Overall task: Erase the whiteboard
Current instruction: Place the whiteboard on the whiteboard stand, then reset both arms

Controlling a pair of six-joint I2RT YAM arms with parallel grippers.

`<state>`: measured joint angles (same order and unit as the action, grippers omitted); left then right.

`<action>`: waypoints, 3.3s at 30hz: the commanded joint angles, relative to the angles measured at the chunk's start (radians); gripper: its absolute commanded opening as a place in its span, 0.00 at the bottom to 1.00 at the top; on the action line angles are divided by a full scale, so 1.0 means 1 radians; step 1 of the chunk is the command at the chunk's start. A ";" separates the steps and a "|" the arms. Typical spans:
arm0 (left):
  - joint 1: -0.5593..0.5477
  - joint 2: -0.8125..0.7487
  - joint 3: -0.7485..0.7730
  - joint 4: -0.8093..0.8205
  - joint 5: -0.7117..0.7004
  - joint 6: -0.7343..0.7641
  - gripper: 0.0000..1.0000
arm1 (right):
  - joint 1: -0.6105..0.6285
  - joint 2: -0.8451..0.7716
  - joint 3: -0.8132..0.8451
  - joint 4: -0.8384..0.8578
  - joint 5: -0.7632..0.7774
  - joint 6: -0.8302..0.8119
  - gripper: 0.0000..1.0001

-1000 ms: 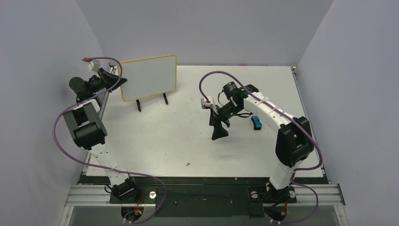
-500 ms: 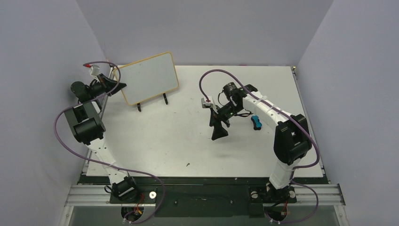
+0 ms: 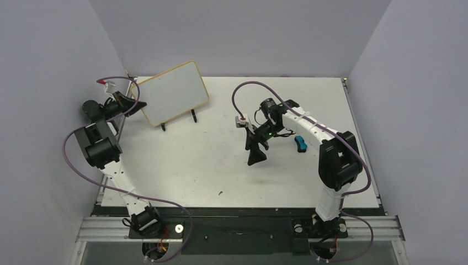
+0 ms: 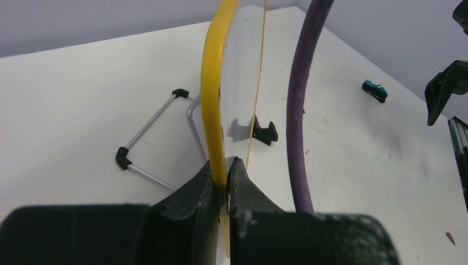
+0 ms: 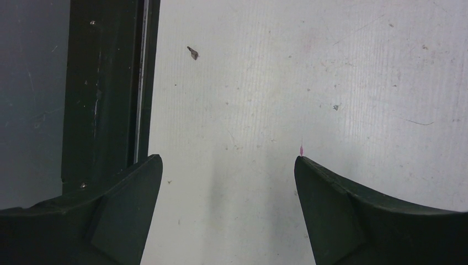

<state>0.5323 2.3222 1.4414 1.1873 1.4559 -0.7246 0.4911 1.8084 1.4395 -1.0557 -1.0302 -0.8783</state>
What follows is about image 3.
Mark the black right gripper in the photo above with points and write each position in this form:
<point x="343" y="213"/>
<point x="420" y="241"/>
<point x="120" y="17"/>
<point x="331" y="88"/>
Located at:
<point x="252" y="135"/>

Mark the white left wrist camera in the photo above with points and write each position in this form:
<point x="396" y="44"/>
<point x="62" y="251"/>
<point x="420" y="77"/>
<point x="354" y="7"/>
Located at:
<point x="109" y="87"/>

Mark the yellow framed whiteboard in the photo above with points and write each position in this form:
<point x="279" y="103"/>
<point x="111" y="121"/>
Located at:
<point x="172" y="93"/>

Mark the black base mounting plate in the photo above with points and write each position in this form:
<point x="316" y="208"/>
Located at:
<point x="234" y="231"/>

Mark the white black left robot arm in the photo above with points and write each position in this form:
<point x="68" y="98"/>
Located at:
<point x="102" y="150"/>

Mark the metal wire whiteboard stand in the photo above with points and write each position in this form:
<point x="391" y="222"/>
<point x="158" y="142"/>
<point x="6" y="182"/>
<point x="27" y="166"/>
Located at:
<point x="190" y="116"/>

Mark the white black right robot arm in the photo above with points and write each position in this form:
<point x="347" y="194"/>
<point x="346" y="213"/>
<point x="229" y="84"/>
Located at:
<point x="338" y="164"/>

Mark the aluminium table edge rail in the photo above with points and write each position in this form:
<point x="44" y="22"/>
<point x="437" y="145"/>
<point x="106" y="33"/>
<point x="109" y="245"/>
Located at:
<point x="346" y="91"/>

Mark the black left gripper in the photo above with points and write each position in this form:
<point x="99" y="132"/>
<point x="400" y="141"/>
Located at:
<point x="127" y="109"/>

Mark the blue whiteboard eraser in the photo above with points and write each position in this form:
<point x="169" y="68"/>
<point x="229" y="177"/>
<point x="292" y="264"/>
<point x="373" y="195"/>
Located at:
<point x="300" y="144"/>

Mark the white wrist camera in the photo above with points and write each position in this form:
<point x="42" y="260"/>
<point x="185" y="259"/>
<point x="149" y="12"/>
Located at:
<point x="109" y="87"/>
<point x="243" y="121"/>

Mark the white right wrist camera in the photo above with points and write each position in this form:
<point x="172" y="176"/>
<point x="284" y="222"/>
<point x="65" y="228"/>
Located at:
<point x="243" y="121"/>

